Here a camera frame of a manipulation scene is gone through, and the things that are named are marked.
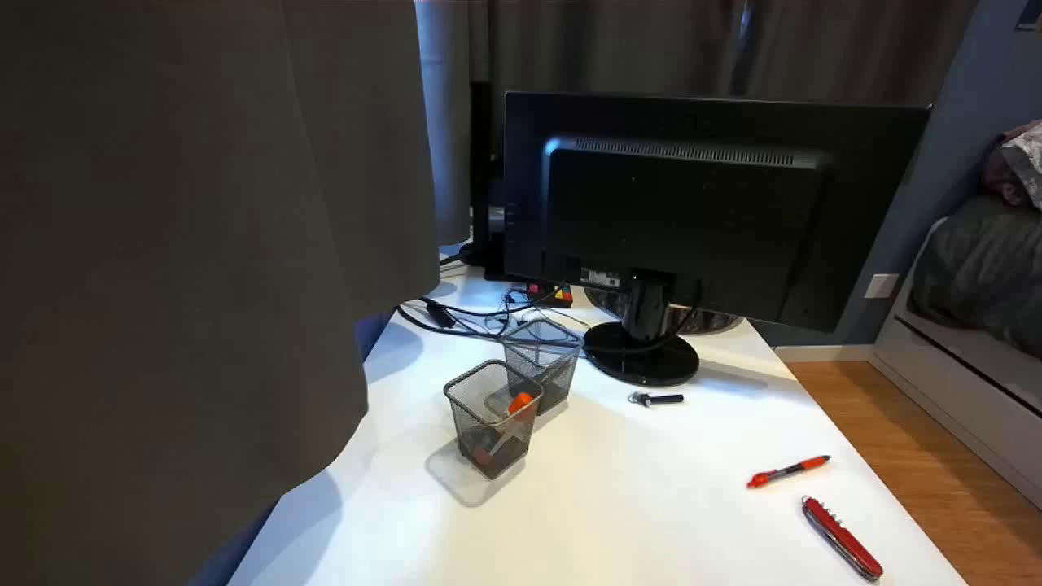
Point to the red pen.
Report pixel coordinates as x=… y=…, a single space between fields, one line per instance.
x=784 y=475

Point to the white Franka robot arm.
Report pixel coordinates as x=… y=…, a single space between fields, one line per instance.
x=162 y=273

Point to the empty grey mesh basket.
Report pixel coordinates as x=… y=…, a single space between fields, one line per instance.
x=549 y=354

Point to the orange item inside basket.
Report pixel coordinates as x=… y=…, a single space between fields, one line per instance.
x=522 y=401

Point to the grey mesh basket with contents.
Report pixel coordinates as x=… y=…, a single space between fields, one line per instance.
x=490 y=425

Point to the small orange black device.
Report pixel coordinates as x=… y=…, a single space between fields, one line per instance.
x=549 y=293

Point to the slim black display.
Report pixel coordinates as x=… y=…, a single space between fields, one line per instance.
x=487 y=173

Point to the black computer monitor with stand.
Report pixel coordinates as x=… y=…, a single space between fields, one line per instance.
x=704 y=198

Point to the grey curtain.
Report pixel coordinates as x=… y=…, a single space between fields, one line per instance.
x=651 y=45

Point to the red marker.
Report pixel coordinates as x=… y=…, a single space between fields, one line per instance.
x=842 y=540

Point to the bed with grey cover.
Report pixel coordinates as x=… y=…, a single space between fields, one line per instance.
x=978 y=281

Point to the light pillow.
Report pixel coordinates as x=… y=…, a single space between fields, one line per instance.
x=1019 y=164

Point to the white wall outlet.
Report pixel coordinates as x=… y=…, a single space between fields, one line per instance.
x=880 y=286

